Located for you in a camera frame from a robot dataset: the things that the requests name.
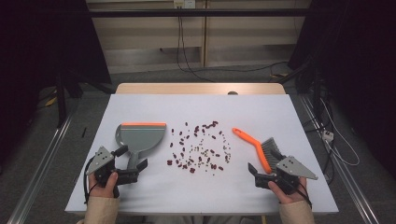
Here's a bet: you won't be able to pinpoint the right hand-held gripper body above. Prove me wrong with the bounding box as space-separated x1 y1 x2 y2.
255 155 318 196

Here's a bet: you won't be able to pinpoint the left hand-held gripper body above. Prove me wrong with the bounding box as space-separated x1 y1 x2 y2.
85 146 140 188

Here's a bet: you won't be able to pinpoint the orange brush with grey bristles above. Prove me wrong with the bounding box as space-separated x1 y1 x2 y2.
232 127 286 175

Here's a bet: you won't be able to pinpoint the grey dustpan with orange edge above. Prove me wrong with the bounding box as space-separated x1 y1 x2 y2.
115 121 167 172

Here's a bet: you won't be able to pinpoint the red beans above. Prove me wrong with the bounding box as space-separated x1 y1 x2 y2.
166 120 233 175

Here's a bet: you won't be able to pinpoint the person's right hand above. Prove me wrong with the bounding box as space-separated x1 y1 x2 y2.
267 177 309 205

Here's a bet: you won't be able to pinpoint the person's left hand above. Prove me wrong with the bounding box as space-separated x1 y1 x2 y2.
88 171 120 199

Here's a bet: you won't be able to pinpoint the white power adapter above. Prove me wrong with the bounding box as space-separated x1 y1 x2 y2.
321 130 335 144

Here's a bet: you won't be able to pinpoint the black metal stand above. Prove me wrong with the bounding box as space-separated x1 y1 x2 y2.
55 73 68 129

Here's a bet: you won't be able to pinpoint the person's grey trousers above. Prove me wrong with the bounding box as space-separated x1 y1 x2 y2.
141 215 250 224

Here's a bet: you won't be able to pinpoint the light wooden table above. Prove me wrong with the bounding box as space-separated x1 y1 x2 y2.
115 82 287 95

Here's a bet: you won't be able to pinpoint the black curtain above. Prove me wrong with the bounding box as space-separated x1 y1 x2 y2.
0 0 112 162
288 0 396 178

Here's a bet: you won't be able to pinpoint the black metal crossbar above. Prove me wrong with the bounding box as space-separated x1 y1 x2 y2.
88 8 312 18

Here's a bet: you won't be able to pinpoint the left hand-held gripper black cable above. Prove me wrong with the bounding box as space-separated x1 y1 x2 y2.
82 156 100 205

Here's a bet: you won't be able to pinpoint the hand-held gripper black cable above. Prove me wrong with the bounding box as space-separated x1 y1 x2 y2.
82 156 100 205
295 181 313 209

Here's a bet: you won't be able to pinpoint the right hand-held gripper black cable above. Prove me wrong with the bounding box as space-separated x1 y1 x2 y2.
295 181 313 209

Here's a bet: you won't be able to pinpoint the aluminium floor rail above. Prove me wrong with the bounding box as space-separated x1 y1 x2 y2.
298 94 380 224
7 115 75 224

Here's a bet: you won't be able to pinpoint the white floor cable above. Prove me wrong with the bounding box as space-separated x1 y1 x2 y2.
320 99 361 167

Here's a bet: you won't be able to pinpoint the black wall cable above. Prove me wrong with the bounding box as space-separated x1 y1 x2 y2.
176 8 217 83
180 8 290 73

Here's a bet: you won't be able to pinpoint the white wall socket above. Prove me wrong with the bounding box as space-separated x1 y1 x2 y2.
173 0 196 9

